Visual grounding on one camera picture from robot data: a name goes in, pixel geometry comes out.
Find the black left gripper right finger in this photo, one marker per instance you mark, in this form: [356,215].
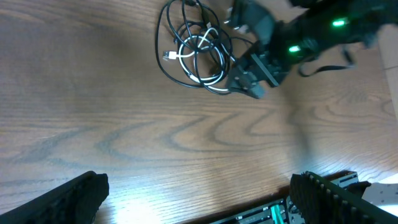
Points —
[321,201]

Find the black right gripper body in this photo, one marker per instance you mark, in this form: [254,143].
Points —
[254,66]

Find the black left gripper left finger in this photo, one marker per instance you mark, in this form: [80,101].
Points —
[76,201]

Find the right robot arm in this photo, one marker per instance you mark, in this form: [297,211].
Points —
[280,46]

